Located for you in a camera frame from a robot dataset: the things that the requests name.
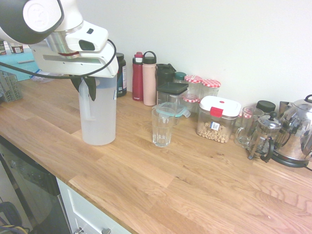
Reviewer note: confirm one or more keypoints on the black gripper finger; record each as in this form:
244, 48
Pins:
76, 84
92, 89

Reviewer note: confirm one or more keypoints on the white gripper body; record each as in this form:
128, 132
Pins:
73, 64

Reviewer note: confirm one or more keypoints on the translucent pitcher blue lid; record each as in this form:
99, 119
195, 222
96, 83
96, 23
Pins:
100, 122

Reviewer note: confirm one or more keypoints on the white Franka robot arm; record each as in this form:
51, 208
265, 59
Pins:
29, 22

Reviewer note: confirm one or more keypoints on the red water bottle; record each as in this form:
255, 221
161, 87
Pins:
137, 80

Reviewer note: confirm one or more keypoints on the pink water bottle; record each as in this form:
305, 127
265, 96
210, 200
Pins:
149, 83

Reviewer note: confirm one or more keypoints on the black protein powder tub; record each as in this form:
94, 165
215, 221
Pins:
121, 78

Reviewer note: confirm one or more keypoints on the clear plastic bag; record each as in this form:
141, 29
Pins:
39, 78

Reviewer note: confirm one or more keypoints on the brown jar white lid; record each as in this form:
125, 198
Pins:
17, 48

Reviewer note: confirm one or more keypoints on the teal mat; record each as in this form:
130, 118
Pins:
14, 69

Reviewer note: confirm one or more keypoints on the jar with green label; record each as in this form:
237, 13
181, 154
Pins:
3, 48

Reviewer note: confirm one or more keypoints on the black shaker bottle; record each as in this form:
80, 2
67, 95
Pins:
164, 73

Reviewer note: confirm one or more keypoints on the square container black lid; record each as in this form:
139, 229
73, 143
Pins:
171, 89

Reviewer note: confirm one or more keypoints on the clear drinking glass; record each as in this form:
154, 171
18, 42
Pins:
162, 129

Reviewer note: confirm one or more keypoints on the glass jar green lid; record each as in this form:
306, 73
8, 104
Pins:
180, 76

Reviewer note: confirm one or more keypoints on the glass container teal lid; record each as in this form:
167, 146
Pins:
179, 111

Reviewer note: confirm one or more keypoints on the small jar red gingham lid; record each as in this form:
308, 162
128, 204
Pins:
191, 102
247, 114

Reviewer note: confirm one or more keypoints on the glass jar red gingham lid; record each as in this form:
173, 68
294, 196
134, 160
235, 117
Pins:
210, 90
193, 84

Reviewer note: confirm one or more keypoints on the black dishwasher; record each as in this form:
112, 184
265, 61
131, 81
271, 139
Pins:
29, 190

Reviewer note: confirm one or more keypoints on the white cabinet drawer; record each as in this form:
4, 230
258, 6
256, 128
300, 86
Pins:
83, 212

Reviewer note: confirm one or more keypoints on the cereal container white lid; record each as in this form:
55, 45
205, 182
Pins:
215, 122

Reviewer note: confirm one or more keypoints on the clear glass mug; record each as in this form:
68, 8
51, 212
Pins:
246, 131

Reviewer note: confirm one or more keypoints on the glass jar black lid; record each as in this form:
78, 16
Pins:
265, 106

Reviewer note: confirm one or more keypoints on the glass french press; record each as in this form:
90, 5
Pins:
264, 139

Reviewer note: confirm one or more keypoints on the stainless steel electric kettle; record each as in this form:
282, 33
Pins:
296, 136

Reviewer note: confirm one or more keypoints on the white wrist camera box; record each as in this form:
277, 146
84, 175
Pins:
90, 37

